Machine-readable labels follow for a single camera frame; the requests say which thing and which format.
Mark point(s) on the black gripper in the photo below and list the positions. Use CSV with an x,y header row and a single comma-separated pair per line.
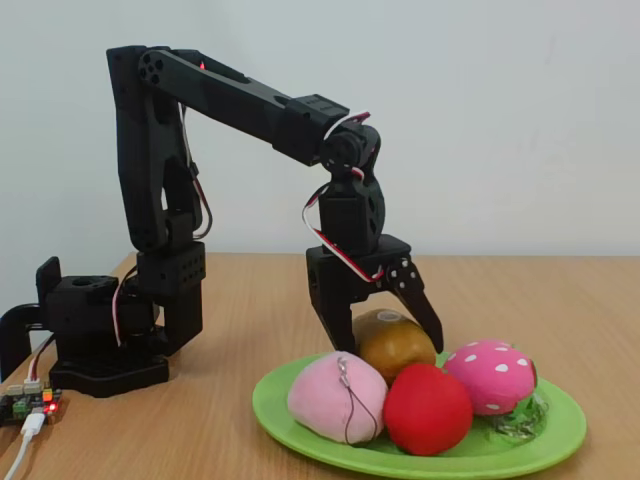
x,y
336,280

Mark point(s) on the brown kiwi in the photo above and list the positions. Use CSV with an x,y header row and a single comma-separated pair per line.
x,y
395,345

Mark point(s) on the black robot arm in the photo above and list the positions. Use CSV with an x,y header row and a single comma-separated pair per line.
x,y
145,150

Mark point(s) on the green plastic plate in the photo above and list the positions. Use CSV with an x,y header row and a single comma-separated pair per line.
x,y
280,410

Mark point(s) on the light pink peach plush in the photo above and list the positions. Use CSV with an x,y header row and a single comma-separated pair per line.
x,y
325,395

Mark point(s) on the red apple plush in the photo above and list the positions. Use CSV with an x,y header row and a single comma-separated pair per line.
x,y
427,410

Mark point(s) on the pink spotted strawberry plush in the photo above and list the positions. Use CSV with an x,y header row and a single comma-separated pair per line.
x,y
490,375

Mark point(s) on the black table clamp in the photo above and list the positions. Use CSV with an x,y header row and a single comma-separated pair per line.
x,y
15,320

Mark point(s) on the motor control board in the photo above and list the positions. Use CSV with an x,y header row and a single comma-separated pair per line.
x,y
20,402

